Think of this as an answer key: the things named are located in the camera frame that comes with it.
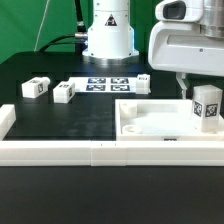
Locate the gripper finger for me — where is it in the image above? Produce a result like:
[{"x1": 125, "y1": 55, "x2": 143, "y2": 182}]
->
[{"x1": 176, "y1": 72, "x2": 190, "y2": 99}]

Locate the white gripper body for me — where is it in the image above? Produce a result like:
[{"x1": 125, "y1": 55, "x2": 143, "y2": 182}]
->
[{"x1": 148, "y1": 0, "x2": 224, "y2": 76}]

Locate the white square tabletop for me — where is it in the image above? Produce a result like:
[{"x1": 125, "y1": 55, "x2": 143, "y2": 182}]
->
[{"x1": 115, "y1": 99, "x2": 224, "y2": 141}]

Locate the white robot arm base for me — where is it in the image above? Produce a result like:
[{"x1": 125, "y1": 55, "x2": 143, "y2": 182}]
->
[{"x1": 83, "y1": 0, "x2": 139, "y2": 60}]

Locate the white AprilTag marker sheet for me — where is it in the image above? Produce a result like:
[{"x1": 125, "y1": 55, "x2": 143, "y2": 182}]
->
[{"x1": 70, "y1": 77, "x2": 136, "y2": 93}]

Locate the white U-shaped obstacle fence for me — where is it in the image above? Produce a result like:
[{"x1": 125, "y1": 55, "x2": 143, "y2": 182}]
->
[{"x1": 0, "y1": 104, "x2": 224, "y2": 166}]

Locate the black cable bundle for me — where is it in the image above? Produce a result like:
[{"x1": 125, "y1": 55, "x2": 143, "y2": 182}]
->
[{"x1": 39, "y1": 0, "x2": 89, "y2": 54}]

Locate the white thin cable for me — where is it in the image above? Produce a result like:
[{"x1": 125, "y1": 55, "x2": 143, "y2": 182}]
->
[{"x1": 33, "y1": 0, "x2": 52, "y2": 52}]

